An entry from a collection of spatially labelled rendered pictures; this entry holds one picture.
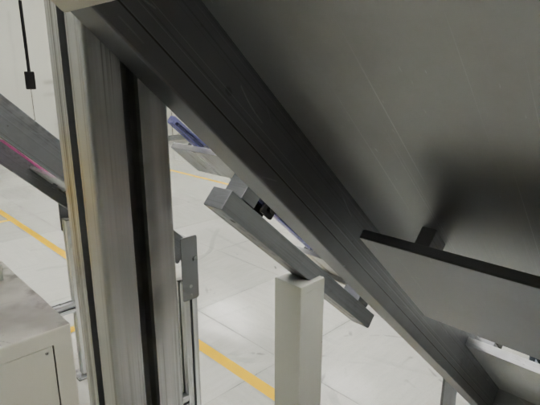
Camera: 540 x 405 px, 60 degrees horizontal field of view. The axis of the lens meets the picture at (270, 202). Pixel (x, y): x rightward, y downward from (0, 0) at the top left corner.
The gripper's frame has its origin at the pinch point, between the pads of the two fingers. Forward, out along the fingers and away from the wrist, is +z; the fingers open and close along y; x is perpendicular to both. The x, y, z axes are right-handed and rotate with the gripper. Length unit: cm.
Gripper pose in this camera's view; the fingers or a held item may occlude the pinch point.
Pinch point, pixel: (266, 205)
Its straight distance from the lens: 84.7
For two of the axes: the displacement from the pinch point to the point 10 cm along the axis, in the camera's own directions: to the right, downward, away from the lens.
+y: 7.0, 1.8, -6.9
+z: -4.9, 8.3, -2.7
